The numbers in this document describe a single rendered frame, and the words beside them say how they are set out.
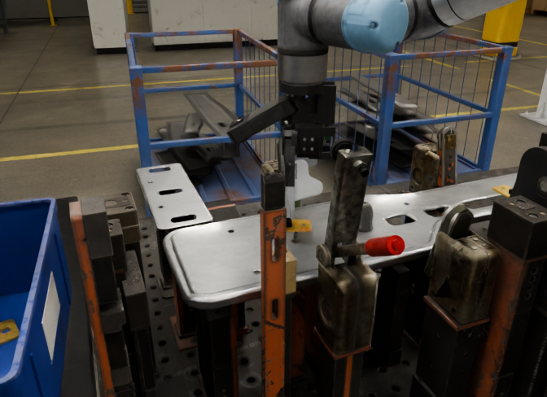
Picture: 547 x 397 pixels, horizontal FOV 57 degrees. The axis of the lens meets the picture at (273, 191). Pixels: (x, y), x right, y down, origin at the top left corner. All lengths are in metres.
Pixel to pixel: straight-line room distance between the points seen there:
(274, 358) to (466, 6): 0.53
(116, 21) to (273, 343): 7.93
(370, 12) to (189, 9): 7.98
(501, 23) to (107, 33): 5.88
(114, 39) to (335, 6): 7.89
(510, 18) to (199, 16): 4.69
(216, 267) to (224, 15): 8.03
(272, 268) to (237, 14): 8.20
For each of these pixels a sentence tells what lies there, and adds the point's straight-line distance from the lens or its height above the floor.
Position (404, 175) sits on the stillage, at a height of 0.16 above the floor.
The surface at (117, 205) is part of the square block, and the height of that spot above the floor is 1.06.
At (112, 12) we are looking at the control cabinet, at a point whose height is 0.62.
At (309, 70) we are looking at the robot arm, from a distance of 0.74.
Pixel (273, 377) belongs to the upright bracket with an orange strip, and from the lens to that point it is 0.75.
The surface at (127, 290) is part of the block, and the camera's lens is 0.74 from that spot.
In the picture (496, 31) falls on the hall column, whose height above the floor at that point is 0.40.
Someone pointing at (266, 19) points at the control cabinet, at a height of 0.44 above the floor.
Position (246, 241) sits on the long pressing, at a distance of 0.83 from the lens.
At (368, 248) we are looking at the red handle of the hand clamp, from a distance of 0.59.
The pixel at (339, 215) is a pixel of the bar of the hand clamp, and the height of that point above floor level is 1.13.
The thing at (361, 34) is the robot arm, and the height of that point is 1.34.
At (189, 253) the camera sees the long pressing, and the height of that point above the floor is 1.00.
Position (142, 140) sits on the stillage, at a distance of 2.58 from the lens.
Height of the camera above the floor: 1.43
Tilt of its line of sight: 25 degrees down
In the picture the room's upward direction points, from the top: straight up
